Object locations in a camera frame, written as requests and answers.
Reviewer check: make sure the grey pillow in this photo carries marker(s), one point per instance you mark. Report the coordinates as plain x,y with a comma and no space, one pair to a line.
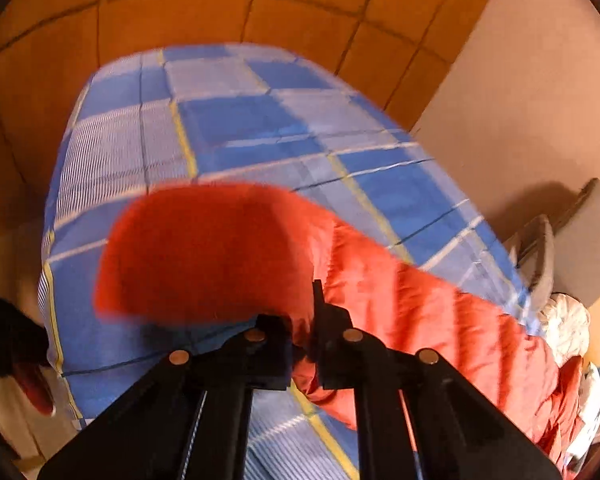
537,255

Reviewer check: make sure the dark cloth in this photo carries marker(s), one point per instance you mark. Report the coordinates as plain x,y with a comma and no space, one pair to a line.
5,330

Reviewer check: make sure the blue checked bed sheet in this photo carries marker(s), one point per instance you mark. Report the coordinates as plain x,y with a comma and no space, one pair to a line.
230,125

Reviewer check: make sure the white crumpled cloth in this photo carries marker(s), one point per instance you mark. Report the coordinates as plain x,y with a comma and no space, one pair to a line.
565,325

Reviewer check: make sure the wooden panelled wardrobe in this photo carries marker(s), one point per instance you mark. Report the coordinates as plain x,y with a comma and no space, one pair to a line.
180,5

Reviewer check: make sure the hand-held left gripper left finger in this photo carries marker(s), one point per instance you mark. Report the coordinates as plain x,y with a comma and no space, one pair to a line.
272,345

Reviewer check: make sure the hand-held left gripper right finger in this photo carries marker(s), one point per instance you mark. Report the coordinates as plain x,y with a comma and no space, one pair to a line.
325,330

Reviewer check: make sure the beige pillow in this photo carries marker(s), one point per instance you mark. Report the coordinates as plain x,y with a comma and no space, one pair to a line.
587,240

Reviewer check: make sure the orange puffer jacket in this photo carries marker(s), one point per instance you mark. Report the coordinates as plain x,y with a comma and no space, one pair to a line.
205,250

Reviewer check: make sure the small red object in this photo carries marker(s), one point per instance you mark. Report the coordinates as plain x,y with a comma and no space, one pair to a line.
36,390

